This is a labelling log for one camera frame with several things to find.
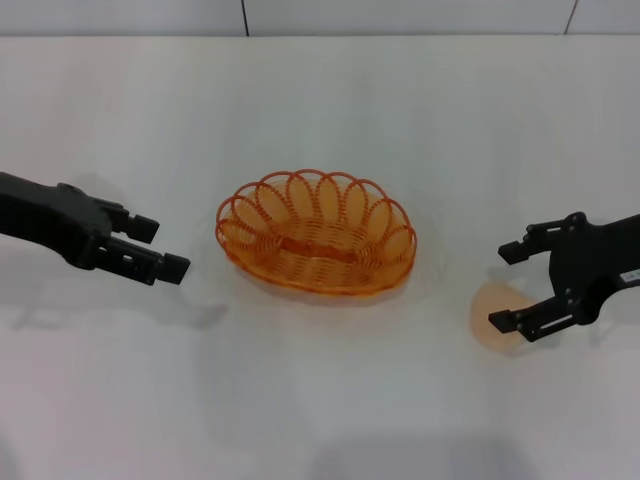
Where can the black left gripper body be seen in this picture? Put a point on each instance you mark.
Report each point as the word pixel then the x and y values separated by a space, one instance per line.
pixel 45 220

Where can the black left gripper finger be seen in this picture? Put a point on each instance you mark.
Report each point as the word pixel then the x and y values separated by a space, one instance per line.
pixel 142 229
pixel 172 269

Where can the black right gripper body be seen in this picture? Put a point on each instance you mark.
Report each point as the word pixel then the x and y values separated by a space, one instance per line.
pixel 590 260

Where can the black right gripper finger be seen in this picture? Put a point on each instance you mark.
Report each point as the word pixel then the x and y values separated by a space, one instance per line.
pixel 502 321
pixel 512 251

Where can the pale peach bread bun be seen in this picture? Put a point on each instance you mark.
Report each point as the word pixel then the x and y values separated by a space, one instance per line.
pixel 490 305

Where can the orange plastic woven basket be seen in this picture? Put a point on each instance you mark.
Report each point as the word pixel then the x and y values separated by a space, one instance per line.
pixel 315 250

